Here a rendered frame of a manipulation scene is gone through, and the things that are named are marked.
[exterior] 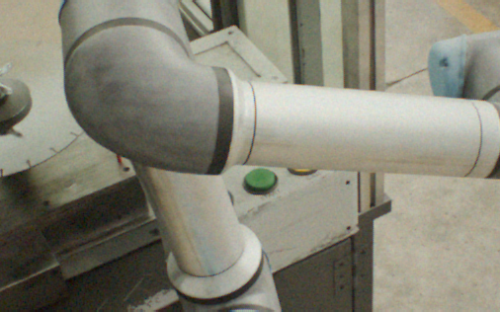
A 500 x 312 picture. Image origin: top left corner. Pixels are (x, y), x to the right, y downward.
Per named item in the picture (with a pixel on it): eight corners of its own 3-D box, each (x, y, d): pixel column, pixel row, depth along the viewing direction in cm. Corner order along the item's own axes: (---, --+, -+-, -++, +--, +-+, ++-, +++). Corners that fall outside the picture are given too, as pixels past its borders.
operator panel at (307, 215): (322, 190, 160) (319, 118, 150) (360, 232, 153) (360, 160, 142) (165, 261, 151) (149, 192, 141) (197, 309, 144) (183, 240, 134)
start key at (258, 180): (266, 173, 143) (265, 163, 142) (280, 190, 141) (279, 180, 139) (241, 184, 142) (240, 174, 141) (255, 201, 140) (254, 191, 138)
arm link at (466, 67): (458, 89, 98) (560, 71, 99) (424, 26, 106) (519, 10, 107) (455, 147, 104) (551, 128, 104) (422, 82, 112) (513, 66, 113)
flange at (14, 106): (41, 84, 153) (38, 71, 151) (15, 131, 145) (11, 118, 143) (-22, 79, 155) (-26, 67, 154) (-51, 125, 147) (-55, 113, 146)
